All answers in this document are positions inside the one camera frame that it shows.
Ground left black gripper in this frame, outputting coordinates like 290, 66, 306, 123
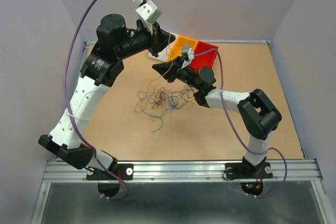
116, 20, 176, 60

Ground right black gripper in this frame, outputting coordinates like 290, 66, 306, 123
152, 56, 201, 90

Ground yellow thin wires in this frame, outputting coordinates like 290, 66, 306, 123
160, 31, 182, 78

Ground thin wire bundle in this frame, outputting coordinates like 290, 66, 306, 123
133, 77, 196, 133

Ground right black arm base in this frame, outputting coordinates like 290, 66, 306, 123
222, 157, 273, 180

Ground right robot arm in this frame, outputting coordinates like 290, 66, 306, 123
152, 56, 282, 177

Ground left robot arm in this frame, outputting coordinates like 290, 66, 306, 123
38, 14, 176, 179

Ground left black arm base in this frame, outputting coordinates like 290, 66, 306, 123
83, 162, 134, 182

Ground white plastic bin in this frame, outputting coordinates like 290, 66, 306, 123
148, 50, 169, 62

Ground yellow plastic bin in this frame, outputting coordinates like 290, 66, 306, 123
167, 35, 198, 61

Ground red plastic bin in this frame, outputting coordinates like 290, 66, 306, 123
190, 41, 218, 71

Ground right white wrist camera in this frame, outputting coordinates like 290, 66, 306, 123
181, 45, 195, 69

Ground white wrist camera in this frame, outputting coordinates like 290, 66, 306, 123
133, 0, 162, 35
181, 45, 195, 69

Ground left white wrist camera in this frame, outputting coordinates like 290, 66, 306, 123
133, 0, 162, 35

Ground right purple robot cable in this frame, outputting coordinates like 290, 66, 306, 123
193, 48, 287, 199

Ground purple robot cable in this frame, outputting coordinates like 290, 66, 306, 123
64, 0, 140, 201
193, 48, 287, 199

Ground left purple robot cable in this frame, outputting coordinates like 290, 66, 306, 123
64, 0, 140, 201

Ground aluminium front rail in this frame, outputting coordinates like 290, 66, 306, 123
42, 159, 323, 184

